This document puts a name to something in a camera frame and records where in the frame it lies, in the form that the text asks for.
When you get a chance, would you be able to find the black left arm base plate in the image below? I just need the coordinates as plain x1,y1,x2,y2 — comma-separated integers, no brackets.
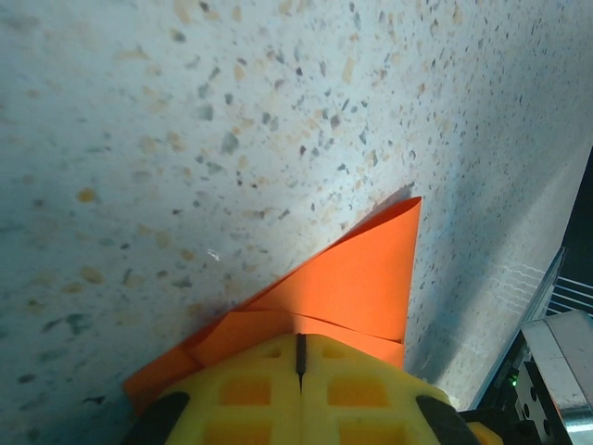
462,351,569,445

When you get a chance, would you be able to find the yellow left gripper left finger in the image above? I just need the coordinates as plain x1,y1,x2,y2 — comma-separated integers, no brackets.
124,332,303,445

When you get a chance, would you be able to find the orange square paper sheet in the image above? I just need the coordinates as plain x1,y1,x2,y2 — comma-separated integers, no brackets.
122,196,423,416

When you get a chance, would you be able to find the aluminium frame cross rail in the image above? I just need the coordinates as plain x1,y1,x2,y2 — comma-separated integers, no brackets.
472,248,593,445

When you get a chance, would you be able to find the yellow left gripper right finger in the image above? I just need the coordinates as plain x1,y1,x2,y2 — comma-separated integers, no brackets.
300,332,501,445

